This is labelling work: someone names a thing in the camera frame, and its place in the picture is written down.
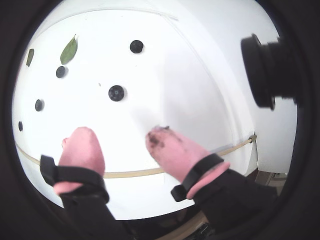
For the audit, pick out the green leaf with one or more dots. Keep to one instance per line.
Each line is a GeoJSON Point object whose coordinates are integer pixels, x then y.
{"type": "Point", "coordinates": [30, 57]}
{"type": "Point", "coordinates": [69, 50]}

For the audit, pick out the dark blueberry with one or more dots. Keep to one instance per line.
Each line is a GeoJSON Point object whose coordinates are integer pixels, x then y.
{"type": "Point", "coordinates": [136, 46]}
{"type": "Point", "coordinates": [20, 126]}
{"type": "Point", "coordinates": [61, 71]}
{"type": "Point", "coordinates": [39, 105]}
{"type": "Point", "coordinates": [116, 93]}

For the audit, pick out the pink-tipped gripper finger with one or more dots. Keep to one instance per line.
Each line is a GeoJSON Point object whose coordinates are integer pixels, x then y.
{"type": "Point", "coordinates": [82, 155]}
{"type": "Point", "coordinates": [180, 155]}

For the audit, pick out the long thin wooden stick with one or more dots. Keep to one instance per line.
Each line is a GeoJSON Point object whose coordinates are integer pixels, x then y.
{"type": "Point", "coordinates": [135, 173]}

